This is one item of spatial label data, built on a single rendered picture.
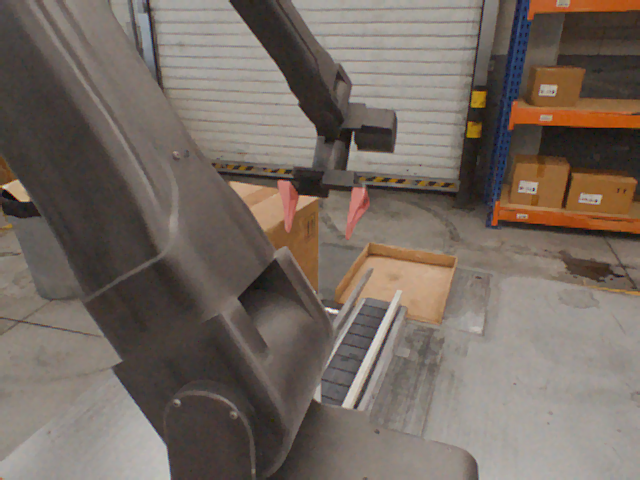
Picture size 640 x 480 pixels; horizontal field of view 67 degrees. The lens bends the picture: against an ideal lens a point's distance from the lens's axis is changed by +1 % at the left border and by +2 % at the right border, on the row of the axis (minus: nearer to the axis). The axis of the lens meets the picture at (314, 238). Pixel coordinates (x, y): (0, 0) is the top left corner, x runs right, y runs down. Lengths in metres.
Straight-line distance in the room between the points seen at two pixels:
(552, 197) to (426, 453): 3.81
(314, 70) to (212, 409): 0.56
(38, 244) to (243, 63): 2.64
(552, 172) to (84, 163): 3.83
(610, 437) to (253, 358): 0.89
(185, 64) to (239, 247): 4.91
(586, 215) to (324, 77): 3.44
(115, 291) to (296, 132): 4.55
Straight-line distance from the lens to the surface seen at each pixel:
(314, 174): 0.76
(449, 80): 4.40
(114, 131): 0.18
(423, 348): 1.09
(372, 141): 0.78
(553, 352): 1.17
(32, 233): 2.98
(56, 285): 3.11
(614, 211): 4.11
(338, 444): 0.22
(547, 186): 3.97
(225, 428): 0.18
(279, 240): 0.94
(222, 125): 5.00
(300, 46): 0.67
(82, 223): 0.19
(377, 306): 1.11
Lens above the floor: 1.48
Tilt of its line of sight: 25 degrees down
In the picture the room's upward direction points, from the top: straight up
